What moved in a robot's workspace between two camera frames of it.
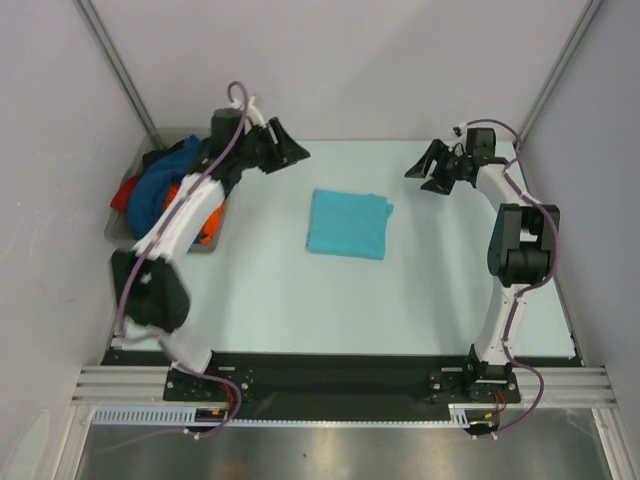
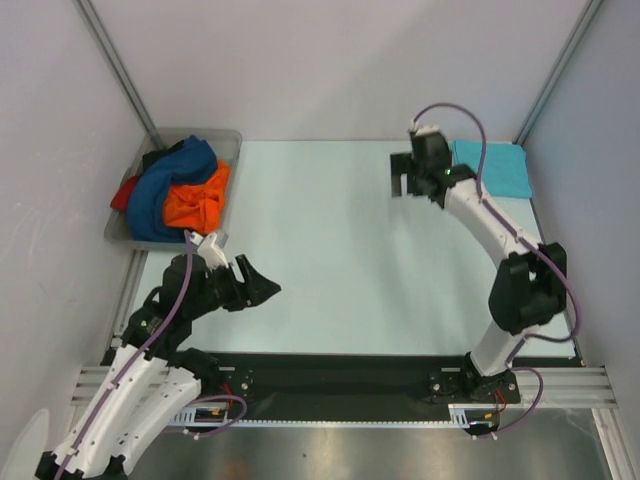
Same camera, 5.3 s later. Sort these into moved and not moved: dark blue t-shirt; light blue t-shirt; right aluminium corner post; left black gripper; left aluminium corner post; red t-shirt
Moved: light blue t-shirt; left black gripper
Not moved: red t-shirt; right aluminium corner post; left aluminium corner post; dark blue t-shirt
